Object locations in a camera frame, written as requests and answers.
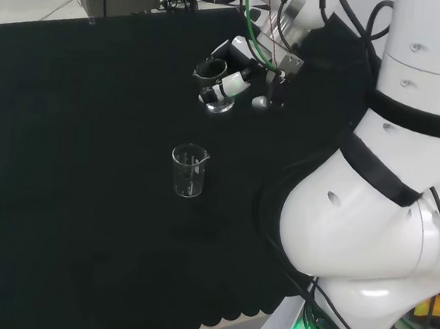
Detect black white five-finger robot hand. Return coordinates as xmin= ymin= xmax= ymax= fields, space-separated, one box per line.
xmin=189 ymin=32 xmax=264 ymax=113

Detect clear glass beaker with scale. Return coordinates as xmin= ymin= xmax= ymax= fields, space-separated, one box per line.
xmin=189 ymin=55 xmax=239 ymax=115

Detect black bench cloth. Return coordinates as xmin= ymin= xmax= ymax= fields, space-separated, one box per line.
xmin=0 ymin=0 xmax=387 ymax=329

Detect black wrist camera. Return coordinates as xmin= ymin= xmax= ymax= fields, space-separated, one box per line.
xmin=249 ymin=68 xmax=289 ymax=112

